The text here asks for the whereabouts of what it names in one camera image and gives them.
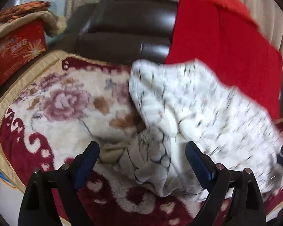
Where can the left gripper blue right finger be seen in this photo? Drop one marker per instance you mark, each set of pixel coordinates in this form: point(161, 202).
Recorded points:
point(201, 164)

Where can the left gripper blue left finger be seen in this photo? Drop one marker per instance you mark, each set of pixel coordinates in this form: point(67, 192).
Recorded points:
point(83, 165)

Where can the white black-patterned coat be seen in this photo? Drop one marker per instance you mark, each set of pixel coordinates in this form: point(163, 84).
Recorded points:
point(186, 102)

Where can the floral red beige sofa cover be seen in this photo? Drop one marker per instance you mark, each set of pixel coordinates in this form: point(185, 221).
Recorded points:
point(62, 104)

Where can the red folded blanket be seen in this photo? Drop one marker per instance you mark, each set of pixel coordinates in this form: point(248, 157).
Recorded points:
point(230, 46)

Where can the red gift box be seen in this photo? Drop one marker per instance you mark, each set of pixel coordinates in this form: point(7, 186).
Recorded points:
point(19, 47)

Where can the dark brown leather sofa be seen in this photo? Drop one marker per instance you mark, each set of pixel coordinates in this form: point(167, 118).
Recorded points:
point(122, 31)

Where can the red pillow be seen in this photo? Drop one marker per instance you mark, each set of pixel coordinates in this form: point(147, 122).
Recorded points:
point(237, 7)

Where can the orange black patterned cloth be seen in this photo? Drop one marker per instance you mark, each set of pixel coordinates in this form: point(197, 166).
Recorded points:
point(15, 12)

